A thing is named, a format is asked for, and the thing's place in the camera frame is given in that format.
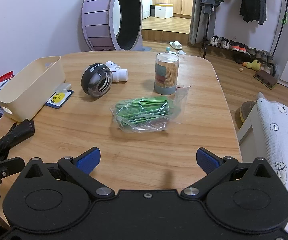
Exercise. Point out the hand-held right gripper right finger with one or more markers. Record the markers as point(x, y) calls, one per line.
point(207, 161)

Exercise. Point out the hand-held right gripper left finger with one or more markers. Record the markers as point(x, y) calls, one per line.
point(89, 160)

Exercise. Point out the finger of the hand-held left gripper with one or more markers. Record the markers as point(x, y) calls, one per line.
point(9, 165)

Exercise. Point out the dark packets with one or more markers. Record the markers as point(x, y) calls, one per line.
point(11, 135)

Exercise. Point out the cream plastic basket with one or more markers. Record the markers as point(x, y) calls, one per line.
point(34, 85)

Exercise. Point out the bag of green sticks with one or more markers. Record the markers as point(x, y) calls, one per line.
point(144, 112)

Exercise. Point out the black gyro wrist ball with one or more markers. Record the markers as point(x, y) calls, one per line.
point(91, 80)

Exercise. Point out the white pipe fitting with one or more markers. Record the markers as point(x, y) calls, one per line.
point(120, 75)

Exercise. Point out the clear toothpick canister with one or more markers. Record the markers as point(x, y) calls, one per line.
point(166, 80)

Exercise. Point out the white bench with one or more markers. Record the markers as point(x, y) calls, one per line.
point(248, 135)

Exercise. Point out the round woven cushion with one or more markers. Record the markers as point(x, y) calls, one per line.
point(246, 111)

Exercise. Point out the blue card with yellow sticker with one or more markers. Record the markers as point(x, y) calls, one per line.
point(67, 95)

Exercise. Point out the small clear plastic packet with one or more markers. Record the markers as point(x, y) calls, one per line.
point(62, 87)

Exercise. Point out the white printed blanket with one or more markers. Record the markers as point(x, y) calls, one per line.
point(278, 130)

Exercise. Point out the brown block toy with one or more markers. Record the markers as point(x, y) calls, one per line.
point(265, 78)

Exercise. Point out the yellow duck plush toy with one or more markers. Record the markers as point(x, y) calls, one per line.
point(253, 65)

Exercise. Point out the white slipper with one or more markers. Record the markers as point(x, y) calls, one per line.
point(181, 52)
point(176, 45)

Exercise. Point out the row of shoes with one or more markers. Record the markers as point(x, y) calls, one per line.
point(224, 42)

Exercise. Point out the grey curtain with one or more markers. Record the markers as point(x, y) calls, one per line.
point(196, 25)

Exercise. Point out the purple cat wheel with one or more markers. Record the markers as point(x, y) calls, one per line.
point(96, 17)

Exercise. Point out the white box with yellow lid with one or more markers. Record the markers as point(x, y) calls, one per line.
point(164, 11)

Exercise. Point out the black clothes rack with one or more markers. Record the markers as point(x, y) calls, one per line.
point(282, 17)

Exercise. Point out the green hanging toy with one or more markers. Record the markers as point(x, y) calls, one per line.
point(285, 18)

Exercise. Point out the wooden kitchen cabinets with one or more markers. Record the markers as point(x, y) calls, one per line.
point(176, 0)

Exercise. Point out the black hanging coat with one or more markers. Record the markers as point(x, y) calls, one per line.
point(252, 2)

